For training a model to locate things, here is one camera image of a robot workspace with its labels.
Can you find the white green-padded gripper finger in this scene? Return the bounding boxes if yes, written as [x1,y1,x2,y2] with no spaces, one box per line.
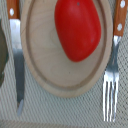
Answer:
[0,20,9,87]

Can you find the red tomato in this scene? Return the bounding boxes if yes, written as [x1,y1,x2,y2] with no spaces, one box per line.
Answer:
[54,0,101,62]

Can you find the beige round plate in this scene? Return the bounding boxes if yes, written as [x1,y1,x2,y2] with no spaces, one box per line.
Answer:
[21,0,113,98]

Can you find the knife with wooden handle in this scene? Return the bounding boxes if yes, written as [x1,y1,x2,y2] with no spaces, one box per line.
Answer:
[6,0,25,116]

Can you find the fork with wooden handle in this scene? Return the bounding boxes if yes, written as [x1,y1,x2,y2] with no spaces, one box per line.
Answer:
[103,0,128,122]

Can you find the white woven placemat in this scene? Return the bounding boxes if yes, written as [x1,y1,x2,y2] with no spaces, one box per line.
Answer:
[0,0,128,128]

